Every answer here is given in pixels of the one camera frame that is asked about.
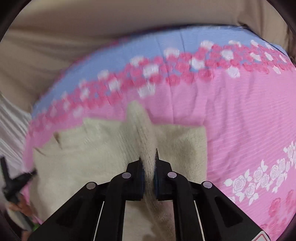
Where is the beige knit heart sweater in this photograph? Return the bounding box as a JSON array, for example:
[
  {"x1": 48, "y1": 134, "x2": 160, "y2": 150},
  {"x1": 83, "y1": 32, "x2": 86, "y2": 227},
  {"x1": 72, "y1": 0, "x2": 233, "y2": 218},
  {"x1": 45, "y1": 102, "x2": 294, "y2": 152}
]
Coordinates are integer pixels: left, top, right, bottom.
[{"x1": 30, "y1": 102, "x2": 207, "y2": 240}]

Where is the left hand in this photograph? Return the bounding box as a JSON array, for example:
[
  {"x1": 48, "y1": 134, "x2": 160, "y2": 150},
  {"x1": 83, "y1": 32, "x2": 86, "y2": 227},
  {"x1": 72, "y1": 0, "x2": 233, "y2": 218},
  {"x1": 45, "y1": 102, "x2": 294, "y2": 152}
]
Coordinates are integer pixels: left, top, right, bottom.
[{"x1": 7, "y1": 193, "x2": 35, "y2": 241}]

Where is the green bottle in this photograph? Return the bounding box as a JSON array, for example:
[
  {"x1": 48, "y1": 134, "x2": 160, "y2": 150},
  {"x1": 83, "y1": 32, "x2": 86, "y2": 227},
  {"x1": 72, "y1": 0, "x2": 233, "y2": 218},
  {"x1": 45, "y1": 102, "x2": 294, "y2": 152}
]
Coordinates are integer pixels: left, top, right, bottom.
[{"x1": 32, "y1": 223, "x2": 40, "y2": 232}]

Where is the white satin curtain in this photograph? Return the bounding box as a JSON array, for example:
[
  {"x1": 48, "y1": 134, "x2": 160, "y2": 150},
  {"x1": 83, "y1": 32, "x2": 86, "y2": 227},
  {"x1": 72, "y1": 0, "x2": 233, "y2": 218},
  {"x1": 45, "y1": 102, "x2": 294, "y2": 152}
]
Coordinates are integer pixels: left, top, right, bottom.
[{"x1": 0, "y1": 95, "x2": 31, "y2": 175}]

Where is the pink floral bed sheet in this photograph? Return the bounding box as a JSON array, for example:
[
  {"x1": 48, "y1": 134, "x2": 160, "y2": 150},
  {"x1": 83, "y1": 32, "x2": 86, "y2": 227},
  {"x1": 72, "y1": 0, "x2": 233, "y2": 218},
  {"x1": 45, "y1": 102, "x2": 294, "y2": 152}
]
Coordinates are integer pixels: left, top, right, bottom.
[{"x1": 23, "y1": 27, "x2": 295, "y2": 240}]

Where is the beige curtain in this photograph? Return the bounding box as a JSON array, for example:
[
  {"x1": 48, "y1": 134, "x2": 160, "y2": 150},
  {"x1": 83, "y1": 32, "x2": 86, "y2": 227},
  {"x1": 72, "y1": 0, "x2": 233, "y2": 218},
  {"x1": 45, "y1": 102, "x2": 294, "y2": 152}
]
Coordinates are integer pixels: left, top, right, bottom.
[{"x1": 1, "y1": 1, "x2": 293, "y2": 111}]

